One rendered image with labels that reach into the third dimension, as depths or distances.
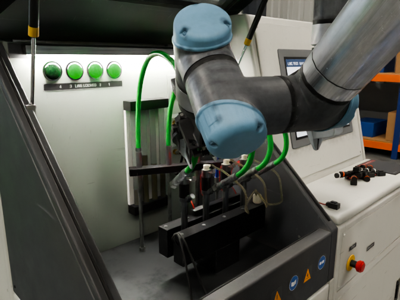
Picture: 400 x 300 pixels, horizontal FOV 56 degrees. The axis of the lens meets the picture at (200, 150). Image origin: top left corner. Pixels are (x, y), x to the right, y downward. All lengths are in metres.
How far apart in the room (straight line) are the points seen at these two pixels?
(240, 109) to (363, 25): 0.15
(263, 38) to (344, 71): 0.86
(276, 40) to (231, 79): 0.90
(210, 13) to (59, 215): 0.46
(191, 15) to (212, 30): 0.04
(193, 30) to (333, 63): 0.17
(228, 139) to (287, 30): 1.02
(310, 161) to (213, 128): 1.02
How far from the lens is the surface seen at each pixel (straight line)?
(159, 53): 0.88
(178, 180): 0.84
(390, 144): 6.08
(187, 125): 0.64
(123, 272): 1.12
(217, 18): 0.49
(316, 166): 1.45
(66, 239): 0.74
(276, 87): 0.46
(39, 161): 0.79
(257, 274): 0.87
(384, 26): 0.41
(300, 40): 1.47
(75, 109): 1.08
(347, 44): 0.43
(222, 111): 0.42
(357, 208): 1.23
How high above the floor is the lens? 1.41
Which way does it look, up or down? 14 degrees down
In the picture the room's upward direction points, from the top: straight up
